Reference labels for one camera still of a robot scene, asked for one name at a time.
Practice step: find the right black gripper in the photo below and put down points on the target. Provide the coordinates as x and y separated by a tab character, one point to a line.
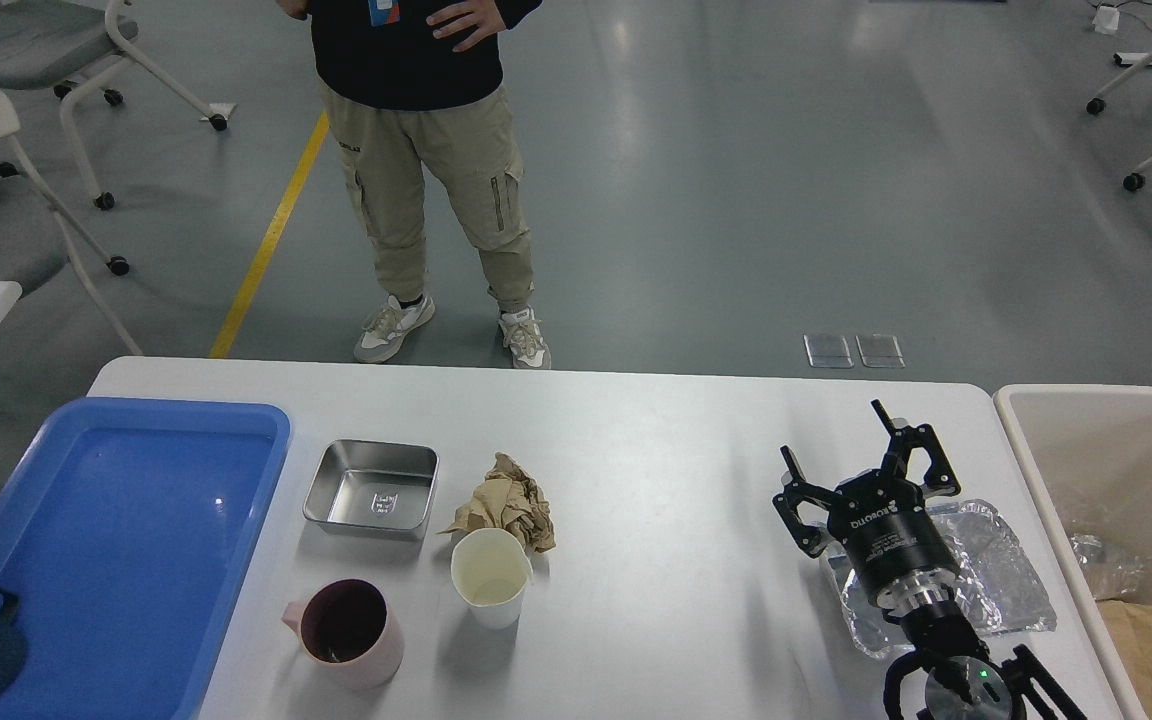
886	540

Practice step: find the square stainless steel tray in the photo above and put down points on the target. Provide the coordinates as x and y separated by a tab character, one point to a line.
373	489

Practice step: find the pink ribbed mug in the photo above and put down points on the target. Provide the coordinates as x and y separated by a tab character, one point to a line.
350	632

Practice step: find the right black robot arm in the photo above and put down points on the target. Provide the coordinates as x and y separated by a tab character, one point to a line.
961	679

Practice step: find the crumpled aluminium foil tray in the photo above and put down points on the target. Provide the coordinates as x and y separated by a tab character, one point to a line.
998	589

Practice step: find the right floor socket plate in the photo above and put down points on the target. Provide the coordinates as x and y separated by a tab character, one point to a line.
880	351

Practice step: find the floor socket plate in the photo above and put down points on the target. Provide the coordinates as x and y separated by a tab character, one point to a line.
828	351
880	351

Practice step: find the left floor socket plate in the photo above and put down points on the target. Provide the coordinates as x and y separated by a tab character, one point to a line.
828	351

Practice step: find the clear plastic wrap in bin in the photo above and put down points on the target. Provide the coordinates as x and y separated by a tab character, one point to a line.
1113	571

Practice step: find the beige plastic waste bin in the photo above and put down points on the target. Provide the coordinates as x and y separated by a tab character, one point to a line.
1086	455

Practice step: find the crumpled brown paper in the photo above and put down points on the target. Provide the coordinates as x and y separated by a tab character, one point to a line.
509	499

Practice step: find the white paper cup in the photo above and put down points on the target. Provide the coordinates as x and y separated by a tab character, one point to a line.
491	572

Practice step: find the person in beige trousers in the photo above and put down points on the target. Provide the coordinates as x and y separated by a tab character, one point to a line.
414	89

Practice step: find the blue plastic tray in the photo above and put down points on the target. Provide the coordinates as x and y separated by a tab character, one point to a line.
126	530

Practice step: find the grey office chair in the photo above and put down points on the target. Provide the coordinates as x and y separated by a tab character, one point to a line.
75	50

